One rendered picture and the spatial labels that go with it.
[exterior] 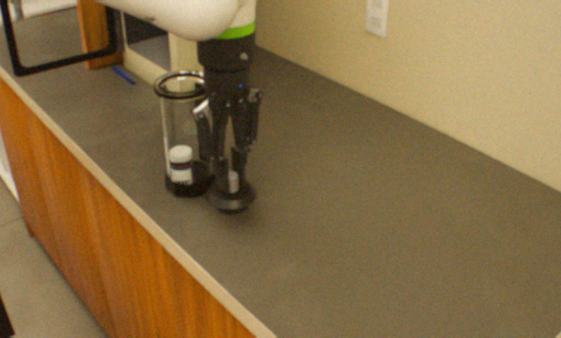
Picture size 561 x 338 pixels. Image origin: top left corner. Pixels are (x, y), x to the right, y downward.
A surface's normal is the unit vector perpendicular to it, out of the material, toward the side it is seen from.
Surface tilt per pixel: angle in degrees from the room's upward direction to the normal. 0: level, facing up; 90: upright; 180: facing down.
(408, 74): 90
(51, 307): 0
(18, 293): 0
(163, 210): 0
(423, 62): 90
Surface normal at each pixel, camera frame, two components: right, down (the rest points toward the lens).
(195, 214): 0.00, -0.84
